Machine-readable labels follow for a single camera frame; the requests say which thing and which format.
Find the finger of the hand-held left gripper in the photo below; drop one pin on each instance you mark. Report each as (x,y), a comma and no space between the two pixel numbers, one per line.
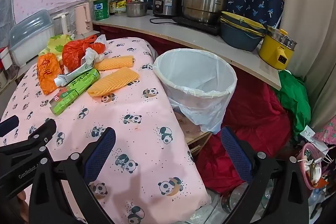
(34,137)
(9,124)

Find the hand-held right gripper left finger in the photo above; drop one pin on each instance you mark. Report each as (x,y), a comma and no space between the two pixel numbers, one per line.
(101,153)

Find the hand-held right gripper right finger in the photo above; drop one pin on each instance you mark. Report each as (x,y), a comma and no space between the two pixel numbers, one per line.
(236,153)

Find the green cardboard box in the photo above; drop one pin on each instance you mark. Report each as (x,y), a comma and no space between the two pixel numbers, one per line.
(71,95)

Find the white green toothpaste tube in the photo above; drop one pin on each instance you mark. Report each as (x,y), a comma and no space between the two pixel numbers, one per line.
(65,79)

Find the orange snack bag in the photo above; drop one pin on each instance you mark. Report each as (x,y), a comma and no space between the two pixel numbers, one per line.
(47,69)

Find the orange foam fruit net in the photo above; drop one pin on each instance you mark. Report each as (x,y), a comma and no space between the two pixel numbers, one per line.
(113,81)
(115,62)

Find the white lined trash bin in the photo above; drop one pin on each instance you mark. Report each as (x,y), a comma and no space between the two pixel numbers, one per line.
(194,74)

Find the red plastic bag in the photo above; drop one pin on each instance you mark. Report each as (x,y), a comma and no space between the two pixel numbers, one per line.
(73,53)

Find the yellow apple print bag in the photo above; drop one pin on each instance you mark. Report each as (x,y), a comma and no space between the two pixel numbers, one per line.
(56,44)

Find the white foam net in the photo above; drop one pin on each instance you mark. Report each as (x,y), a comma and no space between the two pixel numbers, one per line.
(89,57)

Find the person's left hand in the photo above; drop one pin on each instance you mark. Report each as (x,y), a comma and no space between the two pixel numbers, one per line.
(21,195)

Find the red cloth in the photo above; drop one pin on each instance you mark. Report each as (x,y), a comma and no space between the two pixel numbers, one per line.
(252,113)

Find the wooden crate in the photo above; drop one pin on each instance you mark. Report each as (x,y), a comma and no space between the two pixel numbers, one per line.
(195,136)

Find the clear plastic bottle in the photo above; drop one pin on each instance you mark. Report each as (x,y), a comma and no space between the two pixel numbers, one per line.
(236,199)

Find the pink panda print blanket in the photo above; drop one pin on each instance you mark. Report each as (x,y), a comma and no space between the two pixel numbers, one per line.
(131,98)

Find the red white container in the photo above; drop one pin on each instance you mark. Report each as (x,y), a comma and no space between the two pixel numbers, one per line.
(5,58)

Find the pink plastic basket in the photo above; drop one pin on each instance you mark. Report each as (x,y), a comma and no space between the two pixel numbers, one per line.
(305,163)

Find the green plastic bag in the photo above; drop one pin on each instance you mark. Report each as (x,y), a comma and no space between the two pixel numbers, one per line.
(294,100)

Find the clear lidded plastic container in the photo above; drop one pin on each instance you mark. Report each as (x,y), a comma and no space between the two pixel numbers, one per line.
(29,35)

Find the strawberry print cloth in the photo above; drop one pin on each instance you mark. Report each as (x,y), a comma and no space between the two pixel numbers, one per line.
(326,132)

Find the yellow electric pot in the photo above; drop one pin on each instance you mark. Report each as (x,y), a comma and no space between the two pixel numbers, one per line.
(273,52)

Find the deep blue plastic basin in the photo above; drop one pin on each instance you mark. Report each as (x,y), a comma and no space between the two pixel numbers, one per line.
(239,40)

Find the yellow rimmed blue basin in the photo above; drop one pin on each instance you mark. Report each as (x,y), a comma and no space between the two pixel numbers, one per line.
(244,18)
(260,30)

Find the pink electric kettle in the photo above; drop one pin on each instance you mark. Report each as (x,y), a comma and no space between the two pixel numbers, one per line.
(82,18)

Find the black induction cooker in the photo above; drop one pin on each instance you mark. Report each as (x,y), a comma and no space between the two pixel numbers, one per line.
(199,26)

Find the green canister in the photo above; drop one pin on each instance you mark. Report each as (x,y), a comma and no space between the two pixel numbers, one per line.
(101,10)

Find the dark sauce bottle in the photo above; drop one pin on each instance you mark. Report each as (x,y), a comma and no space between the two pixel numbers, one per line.
(112,6)

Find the yellow label jar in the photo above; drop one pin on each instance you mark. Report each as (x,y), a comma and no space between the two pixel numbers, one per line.
(121,6)

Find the small steel pot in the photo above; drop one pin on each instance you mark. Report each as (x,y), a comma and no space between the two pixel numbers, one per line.
(136,9)

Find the beige curtain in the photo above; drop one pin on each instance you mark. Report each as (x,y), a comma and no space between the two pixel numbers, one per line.
(304,16)

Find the large steel steamer pot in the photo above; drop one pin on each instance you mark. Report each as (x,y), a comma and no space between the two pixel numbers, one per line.
(204,2)

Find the steel rice cooker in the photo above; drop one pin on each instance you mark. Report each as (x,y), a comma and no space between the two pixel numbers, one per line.
(165,1)

